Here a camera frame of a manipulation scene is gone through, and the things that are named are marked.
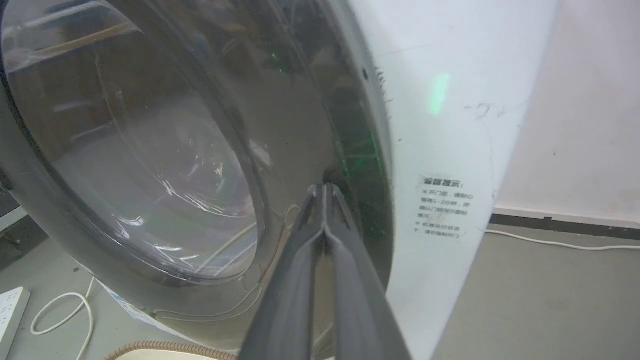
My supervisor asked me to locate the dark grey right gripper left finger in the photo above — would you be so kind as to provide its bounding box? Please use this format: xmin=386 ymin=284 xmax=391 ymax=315
xmin=238 ymin=184 xmax=327 ymax=360

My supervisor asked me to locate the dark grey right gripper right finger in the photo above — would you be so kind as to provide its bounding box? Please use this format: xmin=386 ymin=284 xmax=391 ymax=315
xmin=324 ymin=183 xmax=412 ymax=360

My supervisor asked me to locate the round glass washing machine door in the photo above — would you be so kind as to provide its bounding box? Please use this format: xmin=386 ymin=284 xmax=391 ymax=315
xmin=0 ymin=0 xmax=396 ymax=354

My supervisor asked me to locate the white washing machine body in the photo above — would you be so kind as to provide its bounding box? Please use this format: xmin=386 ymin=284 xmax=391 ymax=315
xmin=75 ymin=0 xmax=560 ymax=360

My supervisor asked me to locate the black text warning sticker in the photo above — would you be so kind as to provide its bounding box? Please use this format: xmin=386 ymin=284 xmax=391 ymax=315
xmin=413 ymin=175 xmax=475 ymax=241

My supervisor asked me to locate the white power strip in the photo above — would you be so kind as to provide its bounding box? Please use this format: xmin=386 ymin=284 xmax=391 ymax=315
xmin=0 ymin=286 xmax=32 ymax=360

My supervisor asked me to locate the ribbed beige drain hose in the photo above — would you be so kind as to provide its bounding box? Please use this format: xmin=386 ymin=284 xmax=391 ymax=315
xmin=104 ymin=341 xmax=239 ymax=360

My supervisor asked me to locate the white cable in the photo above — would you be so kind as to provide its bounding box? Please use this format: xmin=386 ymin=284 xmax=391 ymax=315
xmin=30 ymin=276 xmax=97 ymax=360
xmin=484 ymin=228 xmax=640 ymax=251

